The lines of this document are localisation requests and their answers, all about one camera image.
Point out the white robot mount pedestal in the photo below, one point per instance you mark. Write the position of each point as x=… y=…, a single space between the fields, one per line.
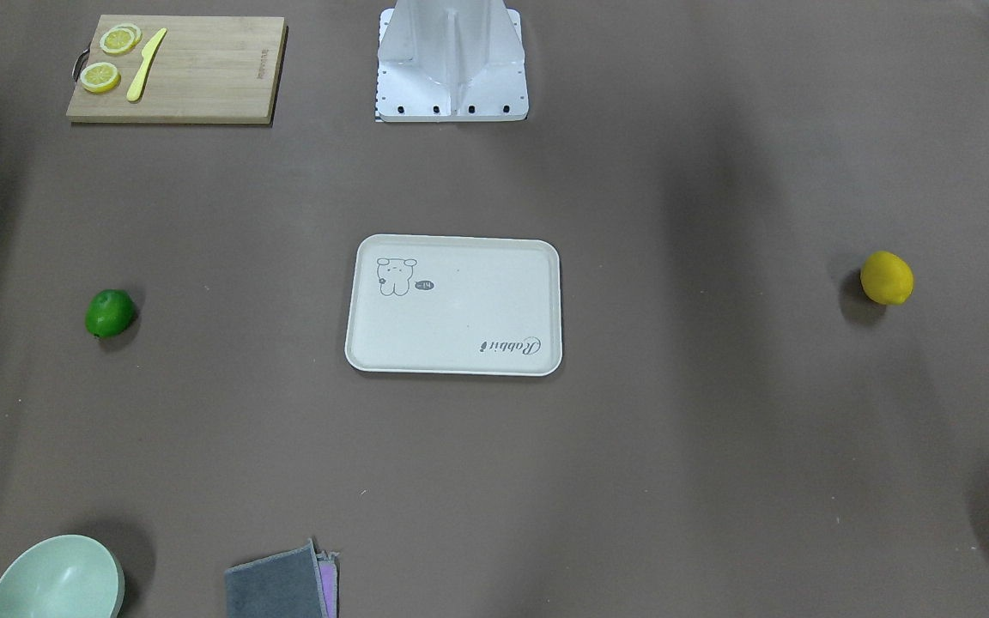
x=451 y=62

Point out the grey folded cloth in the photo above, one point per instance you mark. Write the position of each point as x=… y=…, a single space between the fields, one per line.
x=282 y=585

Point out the bamboo cutting board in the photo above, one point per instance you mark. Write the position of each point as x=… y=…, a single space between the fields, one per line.
x=209 y=70

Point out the purple cloth under grey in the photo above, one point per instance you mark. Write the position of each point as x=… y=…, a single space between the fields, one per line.
x=328 y=574

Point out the lemon slice upper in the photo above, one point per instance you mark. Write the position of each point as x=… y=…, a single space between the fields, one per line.
x=120 y=39

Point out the yellow lemon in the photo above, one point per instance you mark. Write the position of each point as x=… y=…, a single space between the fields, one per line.
x=886 y=279

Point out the lemon slice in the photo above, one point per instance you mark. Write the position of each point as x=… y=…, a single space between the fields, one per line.
x=100 y=77
x=120 y=39

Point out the cream rabbit print tray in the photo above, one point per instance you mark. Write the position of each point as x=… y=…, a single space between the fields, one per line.
x=424 y=304

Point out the mint green bowl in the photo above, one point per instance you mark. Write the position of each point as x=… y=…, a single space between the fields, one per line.
x=63 y=576

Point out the yellow plastic knife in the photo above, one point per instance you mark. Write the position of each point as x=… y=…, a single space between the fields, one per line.
x=138 y=84

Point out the green lime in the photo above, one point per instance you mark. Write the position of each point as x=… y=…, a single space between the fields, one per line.
x=110 y=313

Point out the lemon slice lower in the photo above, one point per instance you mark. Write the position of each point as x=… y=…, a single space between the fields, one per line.
x=100 y=77

